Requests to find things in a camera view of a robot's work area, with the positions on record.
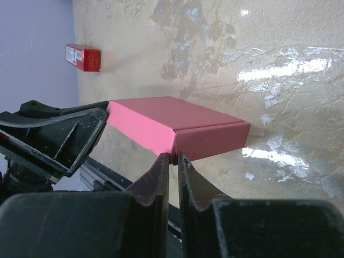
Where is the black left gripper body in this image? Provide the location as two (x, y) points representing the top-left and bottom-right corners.
(1, 155), (53, 194)

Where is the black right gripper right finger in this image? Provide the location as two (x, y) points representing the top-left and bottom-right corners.
(178, 153), (343, 257)

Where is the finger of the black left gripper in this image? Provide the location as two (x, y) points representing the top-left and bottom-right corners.
(1, 101), (109, 184)

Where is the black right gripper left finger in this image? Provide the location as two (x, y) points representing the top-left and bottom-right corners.
(0, 152), (170, 258)

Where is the pink paper box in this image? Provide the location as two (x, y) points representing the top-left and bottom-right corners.
(107, 97), (250, 164)

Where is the red rectangular carton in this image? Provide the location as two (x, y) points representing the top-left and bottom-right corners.
(65, 44), (101, 72)

